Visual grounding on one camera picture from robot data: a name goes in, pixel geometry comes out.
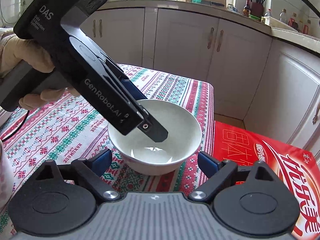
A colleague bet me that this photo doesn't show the white kitchen cabinets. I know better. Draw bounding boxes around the white kitchen cabinets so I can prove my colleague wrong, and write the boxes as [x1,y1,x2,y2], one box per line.
[81,0,319,154]

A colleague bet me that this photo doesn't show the left hand cream glove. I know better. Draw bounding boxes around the left hand cream glove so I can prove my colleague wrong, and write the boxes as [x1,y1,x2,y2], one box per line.
[0,28,81,111]

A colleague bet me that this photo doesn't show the red gift box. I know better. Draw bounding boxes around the red gift box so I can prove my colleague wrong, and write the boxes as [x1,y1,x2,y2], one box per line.
[213,122,319,239]

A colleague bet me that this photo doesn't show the patterned red green tablecloth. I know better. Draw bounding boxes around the patterned red green tablecloth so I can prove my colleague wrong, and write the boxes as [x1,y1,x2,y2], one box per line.
[0,63,216,240]

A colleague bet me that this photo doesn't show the soy sauce bottle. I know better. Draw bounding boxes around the soy sauce bottle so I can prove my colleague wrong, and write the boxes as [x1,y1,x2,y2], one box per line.
[243,0,251,17]

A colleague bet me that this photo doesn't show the knife block with knives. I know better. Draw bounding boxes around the knife block with knives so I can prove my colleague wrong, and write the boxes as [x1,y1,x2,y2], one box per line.
[250,0,265,18]

